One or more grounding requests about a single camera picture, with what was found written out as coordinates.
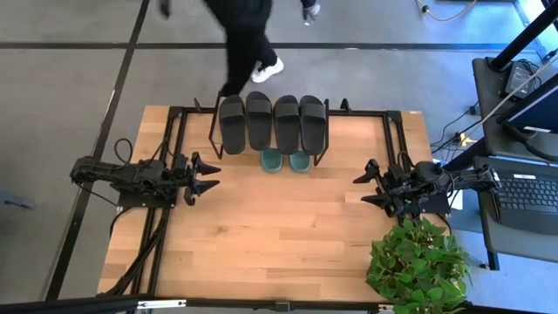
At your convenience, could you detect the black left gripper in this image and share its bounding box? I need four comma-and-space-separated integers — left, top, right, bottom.
172, 151, 222, 206

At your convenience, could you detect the person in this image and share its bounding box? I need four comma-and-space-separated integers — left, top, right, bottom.
159, 0, 322, 98

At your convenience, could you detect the black computer monitor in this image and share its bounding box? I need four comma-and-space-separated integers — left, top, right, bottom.
496, 72, 558, 136

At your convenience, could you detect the black aluminium crossbar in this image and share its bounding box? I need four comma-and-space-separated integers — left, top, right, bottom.
0, 294, 558, 314

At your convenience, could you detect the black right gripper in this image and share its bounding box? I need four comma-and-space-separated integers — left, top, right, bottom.
352, 159, 422, 219

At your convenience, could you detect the black power adapter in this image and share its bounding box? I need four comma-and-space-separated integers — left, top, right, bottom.
504, 60, 536, 98

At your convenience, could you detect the wooden shelf black metal frame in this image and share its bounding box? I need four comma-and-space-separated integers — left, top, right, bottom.
208, 90, 331, 167

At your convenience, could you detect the white cable over cart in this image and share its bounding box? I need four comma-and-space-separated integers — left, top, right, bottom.
479, 54, 558, 127

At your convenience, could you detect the green leafy potted plant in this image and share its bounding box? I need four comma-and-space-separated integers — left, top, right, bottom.
364, 216, 473, 314

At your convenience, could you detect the black metal rig frame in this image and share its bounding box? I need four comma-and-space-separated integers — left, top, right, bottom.
98, 98, 413, 306

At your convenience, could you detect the black diagonal pole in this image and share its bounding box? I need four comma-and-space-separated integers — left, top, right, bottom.
487, 0, 558, 73

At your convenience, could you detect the black slide sandal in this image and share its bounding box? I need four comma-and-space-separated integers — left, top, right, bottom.
217, 94, 248, 156
273, 94, 302, 156
298, 94, 328, 157
244, 90, 274, 152

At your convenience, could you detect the black laptop keyboard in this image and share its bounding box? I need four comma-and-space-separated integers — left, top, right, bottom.
473, 155, 558, 236

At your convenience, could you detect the black power plug cable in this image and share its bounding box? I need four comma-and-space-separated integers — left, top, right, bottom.
429, 102, 487, 163

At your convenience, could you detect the beige floor cable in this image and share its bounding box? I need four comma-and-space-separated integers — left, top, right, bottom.
414, 0, 480, 23

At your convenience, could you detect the teal slide sandal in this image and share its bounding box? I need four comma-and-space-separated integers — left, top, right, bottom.
289, 150, 313, 174
260, 147, 284, 174

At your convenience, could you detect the dark grey equipment cart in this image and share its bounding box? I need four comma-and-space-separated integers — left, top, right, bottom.
472, 56, 558, 271

